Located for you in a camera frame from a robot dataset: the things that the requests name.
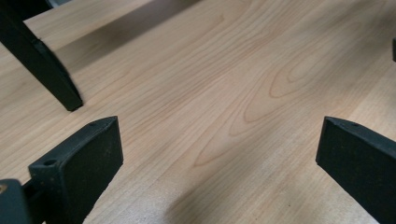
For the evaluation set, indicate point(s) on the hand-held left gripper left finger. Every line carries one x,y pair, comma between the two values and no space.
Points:
81,165

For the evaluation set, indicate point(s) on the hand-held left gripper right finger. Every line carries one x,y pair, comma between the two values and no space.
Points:
361,165

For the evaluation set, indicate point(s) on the black stand leg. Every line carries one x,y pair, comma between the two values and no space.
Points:
40,65

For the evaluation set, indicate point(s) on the dark object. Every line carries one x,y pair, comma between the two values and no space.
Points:
394,49

